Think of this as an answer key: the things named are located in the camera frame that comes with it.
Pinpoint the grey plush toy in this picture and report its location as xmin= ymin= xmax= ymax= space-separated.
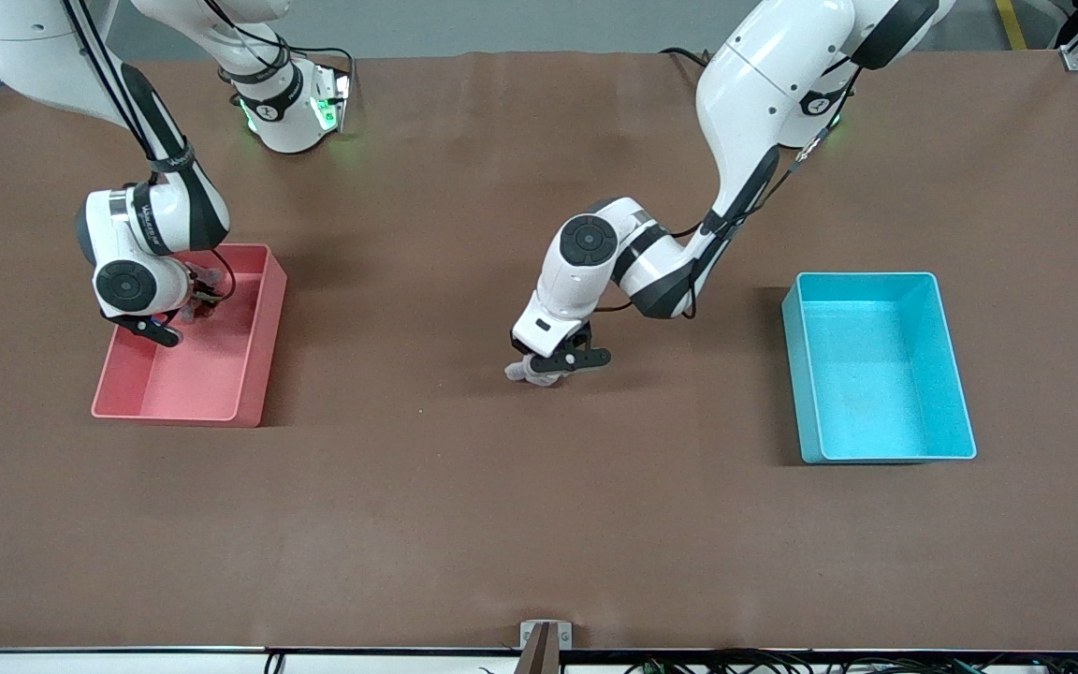
xmin=504 ymin=360 xmax=564 ymax=388
xmin=185 ymin=268 xmax=225 ymax=321

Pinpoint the pink plastic box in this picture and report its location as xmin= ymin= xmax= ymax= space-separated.
xmin=91 ymin=242 xmax=288 ymax=429

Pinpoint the blue plastic box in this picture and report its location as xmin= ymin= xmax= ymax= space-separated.
xmin=780 ymin=271 xmax=978 ymax=465

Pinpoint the table cover mat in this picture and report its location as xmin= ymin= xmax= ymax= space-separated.
xmin=0 ymin=49 xmax=1078 ymax=653

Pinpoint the black right arm base cable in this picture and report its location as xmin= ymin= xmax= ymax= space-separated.
xmin=216 ymin=0 xmax=356 ymax=85

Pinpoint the small metal bracket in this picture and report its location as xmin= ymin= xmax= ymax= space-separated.
xmin=519 ymin=620 xmax=574 ymax=651

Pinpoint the brown camera post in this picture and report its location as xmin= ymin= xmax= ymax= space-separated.
xmin=514 ymin=623 xmax=561 ymax=674

